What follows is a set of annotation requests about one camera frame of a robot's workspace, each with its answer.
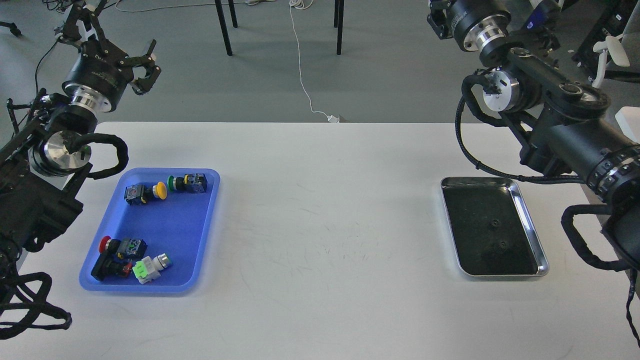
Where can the white and green switch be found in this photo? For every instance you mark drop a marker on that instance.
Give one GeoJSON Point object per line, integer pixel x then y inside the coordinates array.
{"type": "Point", "coordinates": [148, 268]}

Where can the red push button switch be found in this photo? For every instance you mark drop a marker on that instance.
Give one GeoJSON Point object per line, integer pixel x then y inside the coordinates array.
{"type": "Point", "coordinates": [124, 249]}

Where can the white office chair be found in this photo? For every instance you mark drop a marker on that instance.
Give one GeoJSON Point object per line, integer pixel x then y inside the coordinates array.
{"type": "Point", "coordinates": [618, 59]}

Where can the black table leg left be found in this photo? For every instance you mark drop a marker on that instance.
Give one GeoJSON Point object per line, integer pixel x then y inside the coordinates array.
{"type": "Point", "coordinates": [223, 24]}

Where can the blue plastic tray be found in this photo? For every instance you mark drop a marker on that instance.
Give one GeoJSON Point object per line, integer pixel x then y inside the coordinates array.
{"type": "Point", "coordinates": [178, 226]}

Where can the black table leg right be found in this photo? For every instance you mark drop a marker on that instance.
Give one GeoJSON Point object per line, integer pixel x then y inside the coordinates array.
{"type": "Point", "coordinates": [338, 23]}

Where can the black table leg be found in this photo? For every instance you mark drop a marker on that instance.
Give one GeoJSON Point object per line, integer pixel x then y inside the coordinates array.
{"type": "Point", "coordinates": [338, 23]}
{"type": "Point", "coordinates": [223, 24]}

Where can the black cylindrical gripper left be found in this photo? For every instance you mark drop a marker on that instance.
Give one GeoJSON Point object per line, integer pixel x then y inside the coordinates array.
{"type": "Point", "coordinates": [101, 65]}

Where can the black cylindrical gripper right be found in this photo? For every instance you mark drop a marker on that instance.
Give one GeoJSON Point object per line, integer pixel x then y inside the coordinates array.
{"type": "Point", "coordinates": [474, 24]}

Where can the silver metal tray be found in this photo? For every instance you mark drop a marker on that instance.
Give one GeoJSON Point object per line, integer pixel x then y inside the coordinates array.
{"type": "Point", "coordinates": [492, 231]}

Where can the green push button switch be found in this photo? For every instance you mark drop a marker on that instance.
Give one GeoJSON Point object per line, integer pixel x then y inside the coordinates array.
{"type": "Point", "coordinates": [193, 183]}

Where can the yellow push button switch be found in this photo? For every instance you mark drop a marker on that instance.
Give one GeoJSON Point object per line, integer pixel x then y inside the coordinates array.
{"type": "Point", "coordinates": [141, 193]}

